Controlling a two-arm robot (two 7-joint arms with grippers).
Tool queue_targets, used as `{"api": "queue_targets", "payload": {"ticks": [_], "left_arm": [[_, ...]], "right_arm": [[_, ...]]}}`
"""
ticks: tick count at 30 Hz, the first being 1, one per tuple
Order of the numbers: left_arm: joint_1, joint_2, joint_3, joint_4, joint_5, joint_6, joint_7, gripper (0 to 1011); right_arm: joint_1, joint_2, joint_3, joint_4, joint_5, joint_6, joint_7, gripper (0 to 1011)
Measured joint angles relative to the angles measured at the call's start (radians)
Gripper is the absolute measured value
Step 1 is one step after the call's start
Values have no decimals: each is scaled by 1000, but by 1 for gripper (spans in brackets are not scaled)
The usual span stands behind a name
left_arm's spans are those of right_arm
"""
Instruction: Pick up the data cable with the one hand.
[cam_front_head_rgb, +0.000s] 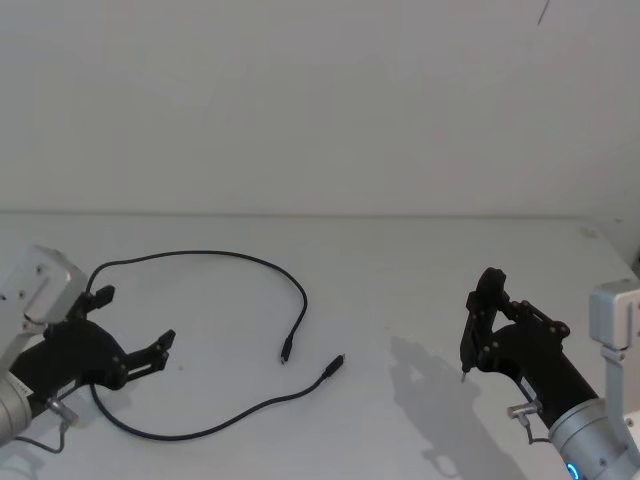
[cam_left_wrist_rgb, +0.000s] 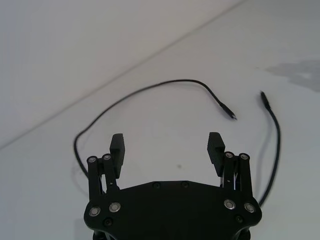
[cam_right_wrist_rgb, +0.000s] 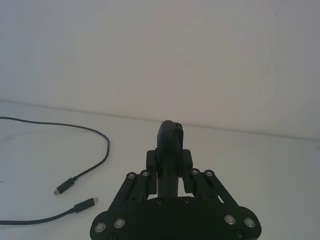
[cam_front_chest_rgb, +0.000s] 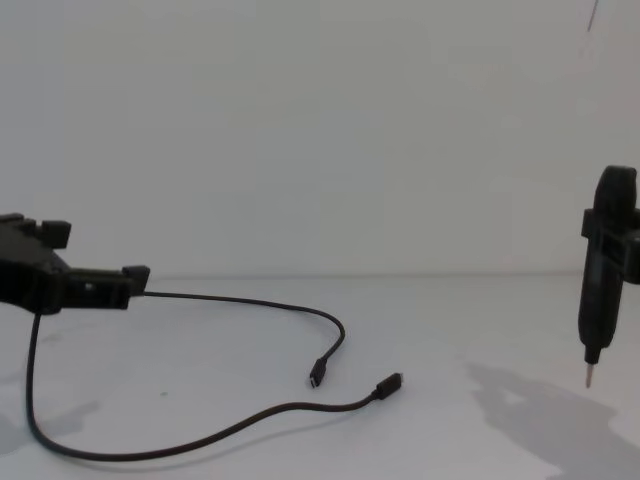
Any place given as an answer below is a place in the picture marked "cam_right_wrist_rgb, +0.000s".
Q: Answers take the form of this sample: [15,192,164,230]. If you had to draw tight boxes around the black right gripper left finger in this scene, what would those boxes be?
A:
[106,148,159,216]

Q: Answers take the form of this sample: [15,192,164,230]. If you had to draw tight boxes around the black cable with plug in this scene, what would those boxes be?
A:
[0,197,99,225]
[0,116,111,197]

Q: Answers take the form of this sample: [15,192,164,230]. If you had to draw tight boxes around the white table cloth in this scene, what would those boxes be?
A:
[0,99,320,240]

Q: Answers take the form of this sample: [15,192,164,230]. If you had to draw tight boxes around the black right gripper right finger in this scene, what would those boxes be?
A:
[180,149,243,216]

